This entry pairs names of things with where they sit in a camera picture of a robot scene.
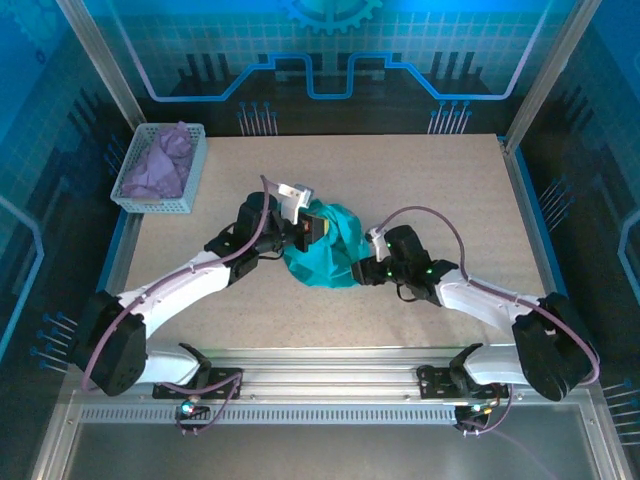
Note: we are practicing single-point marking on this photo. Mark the teal t-shirt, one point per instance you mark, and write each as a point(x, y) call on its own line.
point(325, 265)

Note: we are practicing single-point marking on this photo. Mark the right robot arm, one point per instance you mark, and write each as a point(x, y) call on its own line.
point(475, 300)

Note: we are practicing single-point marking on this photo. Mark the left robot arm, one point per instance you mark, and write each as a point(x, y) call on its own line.
point(175, 285)

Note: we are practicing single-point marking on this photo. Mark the white plastic basket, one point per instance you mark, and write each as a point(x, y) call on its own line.
point(150, 206)

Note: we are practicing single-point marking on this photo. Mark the purple cloth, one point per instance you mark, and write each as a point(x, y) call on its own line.
point(160, 165)

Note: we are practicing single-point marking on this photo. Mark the small board with LEDs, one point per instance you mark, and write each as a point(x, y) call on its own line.
point(475, 410)
point(190, 410)

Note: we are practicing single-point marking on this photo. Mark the perforated metal strip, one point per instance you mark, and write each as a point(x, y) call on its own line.
point(325, 415)

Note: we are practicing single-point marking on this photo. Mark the grey metal bottom panel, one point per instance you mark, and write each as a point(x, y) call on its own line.
point(325, 455)

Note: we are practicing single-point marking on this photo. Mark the aluminium table side rail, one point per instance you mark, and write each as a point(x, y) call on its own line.
point(125, 250)
point(531, 225)

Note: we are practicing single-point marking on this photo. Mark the aluminium mounting rail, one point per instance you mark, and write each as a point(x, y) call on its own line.
point(325, 370)

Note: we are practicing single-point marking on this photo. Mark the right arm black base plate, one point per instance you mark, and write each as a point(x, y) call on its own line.
point(432, 385)

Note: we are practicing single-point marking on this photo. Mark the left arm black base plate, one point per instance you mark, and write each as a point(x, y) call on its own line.
point(227, 374)

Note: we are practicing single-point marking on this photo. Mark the aluminium frame post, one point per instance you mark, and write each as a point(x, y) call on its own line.
point(103, 65)
point(554, 65)

